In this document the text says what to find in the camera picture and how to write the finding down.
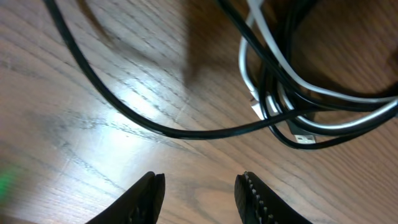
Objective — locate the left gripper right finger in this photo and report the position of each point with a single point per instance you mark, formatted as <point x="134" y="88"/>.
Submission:
<point x="258" y="203"/>

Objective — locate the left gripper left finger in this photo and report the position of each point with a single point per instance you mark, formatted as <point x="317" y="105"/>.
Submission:
<point x="140" y="204"/>

